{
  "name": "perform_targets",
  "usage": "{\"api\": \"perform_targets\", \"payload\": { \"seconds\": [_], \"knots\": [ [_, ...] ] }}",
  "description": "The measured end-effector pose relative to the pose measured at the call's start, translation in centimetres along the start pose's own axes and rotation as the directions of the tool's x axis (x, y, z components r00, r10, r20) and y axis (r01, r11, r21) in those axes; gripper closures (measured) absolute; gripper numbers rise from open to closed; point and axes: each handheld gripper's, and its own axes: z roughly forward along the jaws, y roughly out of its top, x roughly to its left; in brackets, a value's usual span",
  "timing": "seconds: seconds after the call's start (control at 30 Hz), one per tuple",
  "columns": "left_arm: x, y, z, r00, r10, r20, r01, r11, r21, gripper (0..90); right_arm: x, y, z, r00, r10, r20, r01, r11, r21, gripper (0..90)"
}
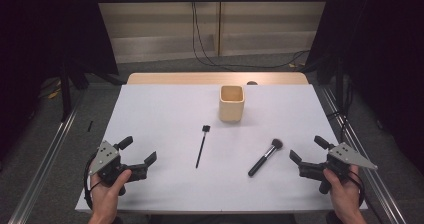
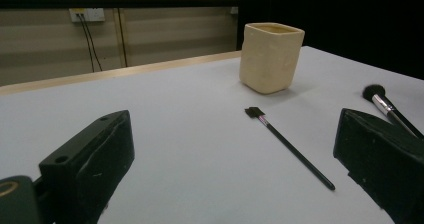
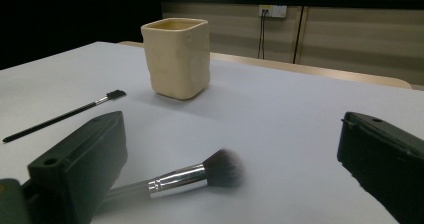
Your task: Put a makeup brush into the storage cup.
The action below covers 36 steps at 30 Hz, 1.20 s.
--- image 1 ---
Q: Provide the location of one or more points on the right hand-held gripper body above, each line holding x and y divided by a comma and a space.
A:
346, 155

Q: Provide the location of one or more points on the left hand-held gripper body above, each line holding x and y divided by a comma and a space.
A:
104, 157

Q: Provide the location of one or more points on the large black makeup brush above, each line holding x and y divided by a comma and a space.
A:
263, 160

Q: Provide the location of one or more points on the thin black eyebrow brush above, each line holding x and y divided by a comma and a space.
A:
202, 147

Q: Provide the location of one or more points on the beige square cup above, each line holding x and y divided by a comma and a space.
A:
231, 104

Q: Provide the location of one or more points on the person's right hand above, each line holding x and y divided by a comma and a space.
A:
343, 194

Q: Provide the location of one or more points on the person's left hand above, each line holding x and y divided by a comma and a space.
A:
106, 197

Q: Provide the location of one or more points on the white table sheet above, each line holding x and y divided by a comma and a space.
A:
173, 184

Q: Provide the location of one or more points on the small black floor object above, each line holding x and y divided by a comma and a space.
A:
90, 126

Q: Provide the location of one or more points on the dark round table grommet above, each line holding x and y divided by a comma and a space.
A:
252, 83

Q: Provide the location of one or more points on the wooden table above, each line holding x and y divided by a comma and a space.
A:
186, 78

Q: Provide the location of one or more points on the black curtain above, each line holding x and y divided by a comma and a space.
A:
383, 50
40, 34

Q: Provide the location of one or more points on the black stand post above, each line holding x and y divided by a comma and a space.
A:
339, 87
65, 94

